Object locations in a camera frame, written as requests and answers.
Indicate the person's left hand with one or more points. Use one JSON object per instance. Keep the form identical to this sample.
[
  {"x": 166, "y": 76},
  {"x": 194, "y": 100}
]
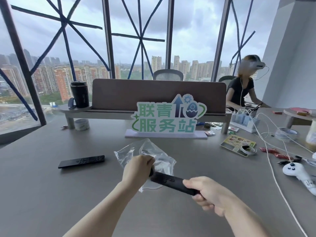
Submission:
[{"x": 137, "y": 169}]

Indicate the person's right hand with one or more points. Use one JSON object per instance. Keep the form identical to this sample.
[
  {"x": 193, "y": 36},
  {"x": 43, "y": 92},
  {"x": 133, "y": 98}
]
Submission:
[{"x": 214, "y": 197}]

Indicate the person's right thumb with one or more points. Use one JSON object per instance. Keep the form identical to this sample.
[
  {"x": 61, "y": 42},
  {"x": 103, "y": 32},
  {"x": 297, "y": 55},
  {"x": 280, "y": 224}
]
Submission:
[{"x": 196, "y": 182}]

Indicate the person's left fingers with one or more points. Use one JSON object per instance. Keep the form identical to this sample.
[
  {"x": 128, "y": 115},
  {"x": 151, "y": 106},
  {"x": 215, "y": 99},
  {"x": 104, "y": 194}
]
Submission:
[{"x": 148, "y": 162}]

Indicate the clear plastic bag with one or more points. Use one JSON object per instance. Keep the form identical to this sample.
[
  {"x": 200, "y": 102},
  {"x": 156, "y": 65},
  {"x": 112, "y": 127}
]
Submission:
[{"x": 148, "y": 150}]

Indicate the black remote control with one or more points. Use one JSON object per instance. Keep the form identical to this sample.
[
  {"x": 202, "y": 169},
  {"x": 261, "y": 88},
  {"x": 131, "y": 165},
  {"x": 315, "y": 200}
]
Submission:
[
  {"x": 170, "y": 182},
  {"x": 81, "y": 161}
]

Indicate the person's left forearm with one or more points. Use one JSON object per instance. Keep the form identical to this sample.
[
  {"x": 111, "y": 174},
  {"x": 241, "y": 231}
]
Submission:
[{"x": 98, "y": 209}]

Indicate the person's right forearm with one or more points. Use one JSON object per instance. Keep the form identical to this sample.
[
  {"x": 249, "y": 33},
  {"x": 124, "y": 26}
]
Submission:
[{"x": 246, "y": 219}]

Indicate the white sign base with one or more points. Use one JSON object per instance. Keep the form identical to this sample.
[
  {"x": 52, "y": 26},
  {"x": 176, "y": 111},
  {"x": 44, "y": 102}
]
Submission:
[{"x": 133, "y": 134}]

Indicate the green and white standing sign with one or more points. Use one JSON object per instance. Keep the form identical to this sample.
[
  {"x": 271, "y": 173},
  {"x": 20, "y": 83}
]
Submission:
[{"x": 167, "y": 120}]

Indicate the small snack packet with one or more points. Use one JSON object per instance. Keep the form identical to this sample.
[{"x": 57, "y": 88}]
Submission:
[{"x": 209, "y": 133}]

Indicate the colourful sticker sheet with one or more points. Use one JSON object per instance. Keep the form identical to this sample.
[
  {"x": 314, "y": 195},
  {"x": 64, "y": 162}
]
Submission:
[{"x": 234, "y": 141}]

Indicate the grey desk shelf riser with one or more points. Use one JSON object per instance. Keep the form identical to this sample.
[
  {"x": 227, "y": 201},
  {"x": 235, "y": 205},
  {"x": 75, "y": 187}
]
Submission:
[{"x": 103, "y": 114}]

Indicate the brown desk divider panel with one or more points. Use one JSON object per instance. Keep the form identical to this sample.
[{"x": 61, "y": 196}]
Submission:
[{"x": 118, "y": 95}]

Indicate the white charging station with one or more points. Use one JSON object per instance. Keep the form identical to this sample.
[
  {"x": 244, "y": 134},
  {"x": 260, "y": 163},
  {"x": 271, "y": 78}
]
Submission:
[{"x": 243, "y": 122}]

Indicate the white tape roll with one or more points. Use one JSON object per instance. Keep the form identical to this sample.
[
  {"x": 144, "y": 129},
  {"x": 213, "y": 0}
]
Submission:
[{"x": 81, "y": 124}]

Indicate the red snack packet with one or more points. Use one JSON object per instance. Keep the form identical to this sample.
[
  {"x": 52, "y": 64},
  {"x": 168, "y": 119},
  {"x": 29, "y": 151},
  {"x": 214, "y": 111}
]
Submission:
[
  {"x": 267, "y": 150},
  {"x": 284, "y": 156}
]

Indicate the grey mesh office chair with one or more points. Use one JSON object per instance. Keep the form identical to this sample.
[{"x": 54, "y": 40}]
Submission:
[{"x": 168, "y": 74}]

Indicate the small key bunch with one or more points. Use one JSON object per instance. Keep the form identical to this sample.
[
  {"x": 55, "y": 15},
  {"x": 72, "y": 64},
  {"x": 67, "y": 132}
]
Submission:
[{"x": 65, "y": 127}]

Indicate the black travel tumbler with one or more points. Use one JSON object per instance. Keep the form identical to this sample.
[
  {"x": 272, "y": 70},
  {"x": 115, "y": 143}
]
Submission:
[{"x": 79, "y": 95}]

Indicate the white handheld controller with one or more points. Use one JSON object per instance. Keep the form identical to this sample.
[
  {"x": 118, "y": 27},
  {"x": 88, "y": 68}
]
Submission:
[{"x": 295, "y": 170}]

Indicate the clear tape roll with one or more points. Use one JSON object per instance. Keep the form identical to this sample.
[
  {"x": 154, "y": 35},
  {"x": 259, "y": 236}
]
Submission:
[{"x": 286, "y": 134}]

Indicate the dark office chair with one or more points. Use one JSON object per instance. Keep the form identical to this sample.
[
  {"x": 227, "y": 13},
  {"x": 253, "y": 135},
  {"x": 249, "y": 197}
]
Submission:
[{"x": 226, "y": 81}]

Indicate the round wooden stand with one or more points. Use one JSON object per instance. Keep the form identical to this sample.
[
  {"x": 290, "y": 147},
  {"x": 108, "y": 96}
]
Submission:
[{"x": 300, "y": 115}]

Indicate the cream lidded jar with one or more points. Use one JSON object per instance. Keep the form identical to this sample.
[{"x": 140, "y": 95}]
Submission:
[{"x": 311, "y": 135}]

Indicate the white headset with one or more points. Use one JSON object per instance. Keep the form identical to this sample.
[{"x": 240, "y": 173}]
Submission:
[{"x": 251, "y": 64}]

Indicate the dark window frame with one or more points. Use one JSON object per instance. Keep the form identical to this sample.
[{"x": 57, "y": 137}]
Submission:
[{"x": 22, "y": 61}]

